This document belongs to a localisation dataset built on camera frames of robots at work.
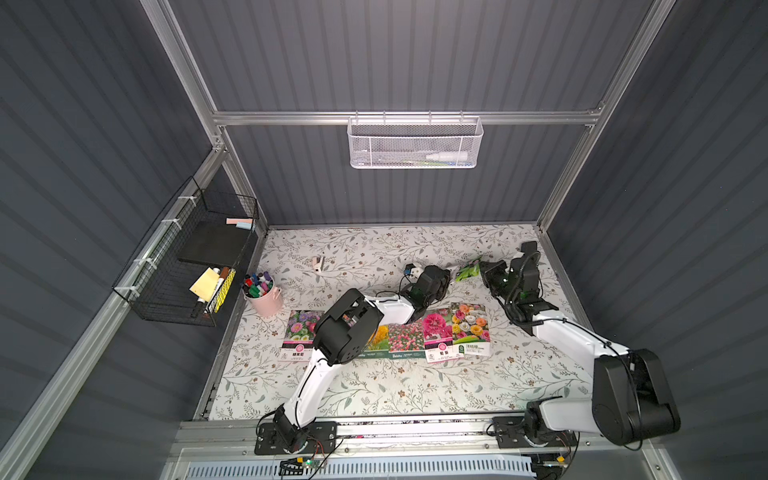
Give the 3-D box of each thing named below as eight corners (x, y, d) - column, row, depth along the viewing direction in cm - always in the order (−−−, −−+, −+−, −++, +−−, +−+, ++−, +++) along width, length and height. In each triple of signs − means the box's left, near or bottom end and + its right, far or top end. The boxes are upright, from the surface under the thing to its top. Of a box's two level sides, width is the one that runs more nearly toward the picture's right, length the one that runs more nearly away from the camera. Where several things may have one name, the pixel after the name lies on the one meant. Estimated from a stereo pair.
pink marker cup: (255, 316, 97) (238, 294, 87) (262, 294, 103) (247, 271, 92) (281, 316, 97) (267, 294, 87) (287, 294, 103) (274, 271, 92)
